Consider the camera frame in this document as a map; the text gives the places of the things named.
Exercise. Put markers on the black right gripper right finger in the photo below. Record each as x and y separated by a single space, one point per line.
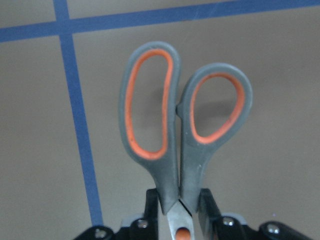
230 226

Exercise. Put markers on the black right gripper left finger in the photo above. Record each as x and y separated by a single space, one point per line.
143 227

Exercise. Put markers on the grey orange handled scissors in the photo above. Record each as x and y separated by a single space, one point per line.
178 167

